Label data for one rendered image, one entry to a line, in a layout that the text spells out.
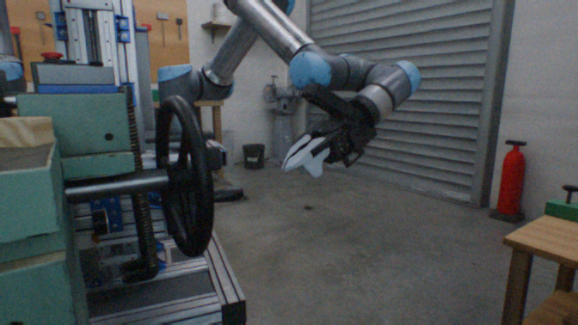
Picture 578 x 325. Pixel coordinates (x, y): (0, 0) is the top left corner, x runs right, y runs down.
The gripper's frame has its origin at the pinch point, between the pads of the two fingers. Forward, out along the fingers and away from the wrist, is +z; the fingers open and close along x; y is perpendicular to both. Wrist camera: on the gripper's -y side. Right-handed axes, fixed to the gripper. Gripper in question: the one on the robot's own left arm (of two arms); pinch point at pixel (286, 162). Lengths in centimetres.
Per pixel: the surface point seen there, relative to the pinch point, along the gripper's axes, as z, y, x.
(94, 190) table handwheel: 27.0, -13.1, 8.7
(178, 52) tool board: -93, -14, 344
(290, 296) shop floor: 2, 94, 72
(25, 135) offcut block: 27.3, -24.9, -1.3
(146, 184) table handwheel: 20.4, -9.0, 8.9
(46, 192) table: 27.2, -20.5, -15.3
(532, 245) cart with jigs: -50, 65, -12
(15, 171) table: 27.7, -23.2, -15.2
